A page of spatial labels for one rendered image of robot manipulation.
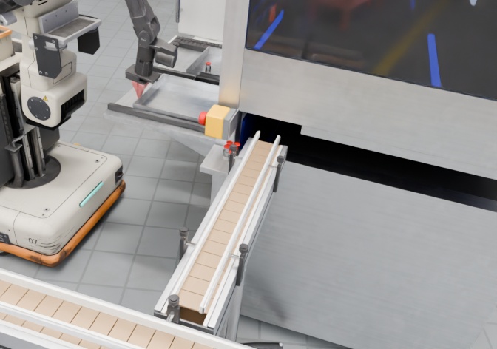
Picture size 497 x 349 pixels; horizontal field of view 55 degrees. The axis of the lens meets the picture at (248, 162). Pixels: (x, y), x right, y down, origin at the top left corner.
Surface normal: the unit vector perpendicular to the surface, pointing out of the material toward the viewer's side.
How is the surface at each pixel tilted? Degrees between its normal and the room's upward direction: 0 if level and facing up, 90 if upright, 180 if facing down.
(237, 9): 90
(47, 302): 0
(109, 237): 0
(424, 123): 90
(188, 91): 0
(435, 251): 90
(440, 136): 90
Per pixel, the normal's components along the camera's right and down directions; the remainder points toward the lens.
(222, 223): 0.11, -0.81
